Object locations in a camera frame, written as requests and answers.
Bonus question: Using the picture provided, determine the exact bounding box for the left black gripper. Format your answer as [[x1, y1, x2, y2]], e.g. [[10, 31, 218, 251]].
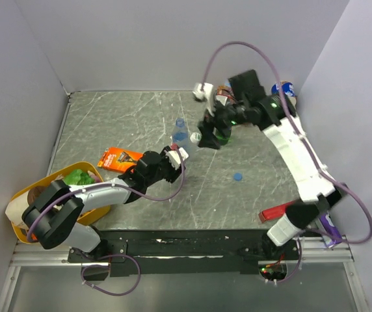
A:
[[146, 146, 186, 187]]

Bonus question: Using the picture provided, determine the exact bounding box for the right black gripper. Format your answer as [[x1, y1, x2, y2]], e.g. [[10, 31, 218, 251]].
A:
[[198, 96, 248, 151]]

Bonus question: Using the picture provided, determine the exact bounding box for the blue label water bottle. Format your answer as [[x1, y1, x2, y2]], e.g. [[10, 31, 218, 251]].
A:
[[171, 118, 195, 157]]

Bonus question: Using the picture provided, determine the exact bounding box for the solid blue bottle cap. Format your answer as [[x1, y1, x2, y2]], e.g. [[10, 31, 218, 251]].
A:
[[233, 173, 243, 181]]

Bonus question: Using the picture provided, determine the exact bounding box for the green white bottle cap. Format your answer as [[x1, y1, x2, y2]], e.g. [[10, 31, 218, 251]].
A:
[[189, 132, 201, 145]]

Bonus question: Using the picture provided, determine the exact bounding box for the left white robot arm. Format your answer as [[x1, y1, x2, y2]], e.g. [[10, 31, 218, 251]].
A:
[[21, 145, 189, 261]]

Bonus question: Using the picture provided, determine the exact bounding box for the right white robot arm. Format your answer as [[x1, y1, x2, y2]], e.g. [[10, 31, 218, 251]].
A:
[[193, 70, 345, 259]]

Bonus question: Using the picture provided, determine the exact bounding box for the green glass bottle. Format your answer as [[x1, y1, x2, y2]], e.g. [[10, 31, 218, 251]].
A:
[[215, 129, 232, 146]]

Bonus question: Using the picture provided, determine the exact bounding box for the red snack bag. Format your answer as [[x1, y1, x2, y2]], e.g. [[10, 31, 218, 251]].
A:
[[215, 84, 237, 105]]

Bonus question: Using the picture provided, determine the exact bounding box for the orange razor box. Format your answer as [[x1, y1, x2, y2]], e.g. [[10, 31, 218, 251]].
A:
[[97, 147, 143, 173]]

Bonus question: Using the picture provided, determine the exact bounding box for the yellow basket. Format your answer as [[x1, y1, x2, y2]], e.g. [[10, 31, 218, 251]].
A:
[[6, 161, 111, 244]]

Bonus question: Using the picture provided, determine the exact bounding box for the green lettuce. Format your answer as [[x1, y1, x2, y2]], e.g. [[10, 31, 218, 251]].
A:
[[62, 169, 96, 185]]

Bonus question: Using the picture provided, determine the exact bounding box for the red rectangular box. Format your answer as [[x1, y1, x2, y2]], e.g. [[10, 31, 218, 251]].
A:
[[258, 201, 294, 223]]

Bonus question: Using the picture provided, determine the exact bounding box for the purple box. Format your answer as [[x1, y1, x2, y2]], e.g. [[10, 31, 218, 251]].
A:
[[318, 213, 343, 248]]

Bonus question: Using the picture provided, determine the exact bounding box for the brown white paper roll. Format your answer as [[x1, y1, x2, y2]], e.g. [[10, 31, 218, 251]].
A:
[[5, 186, 46, 229]]

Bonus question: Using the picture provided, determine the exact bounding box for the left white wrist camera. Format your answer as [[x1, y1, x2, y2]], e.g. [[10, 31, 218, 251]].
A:
[[166, 148, 189, 170]]

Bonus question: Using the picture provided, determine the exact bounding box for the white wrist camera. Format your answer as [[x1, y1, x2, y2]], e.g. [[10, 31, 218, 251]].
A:
[[166, 148, 189, 170], [193, 83, 216, 116]]

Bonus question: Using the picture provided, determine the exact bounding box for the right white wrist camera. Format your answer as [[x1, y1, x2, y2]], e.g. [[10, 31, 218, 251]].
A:
[[193, 83, 216, 116]]

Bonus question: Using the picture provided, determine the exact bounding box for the black base frame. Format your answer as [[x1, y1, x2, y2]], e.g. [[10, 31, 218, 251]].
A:
[[68, 229, 299, 277]]

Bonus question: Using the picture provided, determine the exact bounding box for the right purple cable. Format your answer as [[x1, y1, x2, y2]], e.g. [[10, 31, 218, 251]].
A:
[[201, 41, 372, 244]]

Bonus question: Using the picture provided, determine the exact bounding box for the purple cable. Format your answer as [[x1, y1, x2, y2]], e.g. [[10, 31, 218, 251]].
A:
[[26, 149, 187, 243], [201, 41, 372, 244]]

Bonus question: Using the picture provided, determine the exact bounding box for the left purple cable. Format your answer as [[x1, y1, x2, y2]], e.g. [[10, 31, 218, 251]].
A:
[[26, 149, 187, 243]]

